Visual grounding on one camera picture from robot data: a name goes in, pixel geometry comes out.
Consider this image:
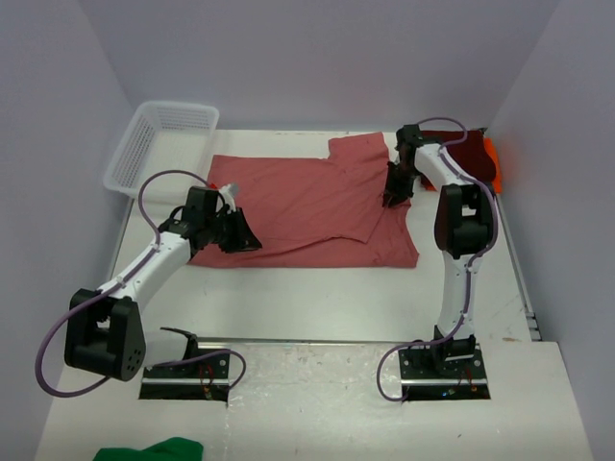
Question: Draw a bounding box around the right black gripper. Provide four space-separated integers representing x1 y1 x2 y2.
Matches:
384 162 421 209

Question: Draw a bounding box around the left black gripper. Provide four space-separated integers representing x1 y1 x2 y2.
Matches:
204 206 261 254

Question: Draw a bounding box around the pink t shirt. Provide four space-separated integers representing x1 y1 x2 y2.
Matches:
191 133 419 269

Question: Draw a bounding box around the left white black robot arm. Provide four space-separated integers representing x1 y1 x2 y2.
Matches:
64 183 261 381

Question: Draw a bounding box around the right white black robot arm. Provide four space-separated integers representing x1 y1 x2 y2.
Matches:
382 124 498 377

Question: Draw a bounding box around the folded dark red shirt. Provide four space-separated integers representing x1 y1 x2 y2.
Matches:
420 130 501 192

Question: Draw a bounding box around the folded orange shirt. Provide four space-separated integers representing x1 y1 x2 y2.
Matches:
482 137 504 193

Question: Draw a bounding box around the white plastic basket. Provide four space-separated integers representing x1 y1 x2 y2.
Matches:
103 101 219 205

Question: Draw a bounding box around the green cloth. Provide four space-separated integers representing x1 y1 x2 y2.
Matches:
93 437 205 461

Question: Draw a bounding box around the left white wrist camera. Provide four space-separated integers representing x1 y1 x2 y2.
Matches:
210 183 239 206

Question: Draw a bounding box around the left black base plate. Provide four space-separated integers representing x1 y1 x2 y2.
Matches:
138 353 231 403

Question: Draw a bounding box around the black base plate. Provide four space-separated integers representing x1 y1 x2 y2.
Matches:
398 345 491 401
138 353 231 403

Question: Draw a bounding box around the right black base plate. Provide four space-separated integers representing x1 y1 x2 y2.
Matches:
398 345 491 401

